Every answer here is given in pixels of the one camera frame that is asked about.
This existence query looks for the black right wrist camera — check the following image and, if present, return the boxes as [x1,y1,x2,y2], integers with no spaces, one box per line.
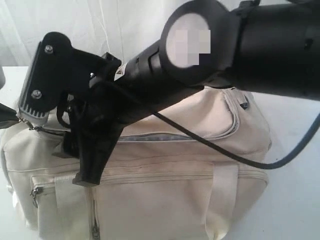
[18,32,107,125]

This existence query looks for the white background curtain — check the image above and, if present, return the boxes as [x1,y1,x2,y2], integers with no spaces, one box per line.
[0,0,183,67]

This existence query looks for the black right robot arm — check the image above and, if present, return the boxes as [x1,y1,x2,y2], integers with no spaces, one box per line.
[57,0,320,187]

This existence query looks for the beige duffel bag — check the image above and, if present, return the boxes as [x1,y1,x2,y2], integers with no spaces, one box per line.
[0,84,273,240]

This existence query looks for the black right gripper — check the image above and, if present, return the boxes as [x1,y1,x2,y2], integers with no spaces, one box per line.
[57,51,160,187]

